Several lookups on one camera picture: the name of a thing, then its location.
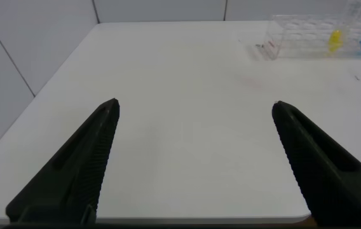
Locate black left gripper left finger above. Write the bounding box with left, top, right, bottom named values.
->
left=4, top=98, right=121, bottom=224

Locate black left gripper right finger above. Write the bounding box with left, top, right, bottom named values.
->
left=271, top=101, right=361, bottom=228

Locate test tube with yellow pigment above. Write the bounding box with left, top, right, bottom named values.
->
left=326, top=0, right=361, bottom=54

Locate clear acrylic test tube rack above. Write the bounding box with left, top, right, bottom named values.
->
left=261, top=13, right=361, bottom=61

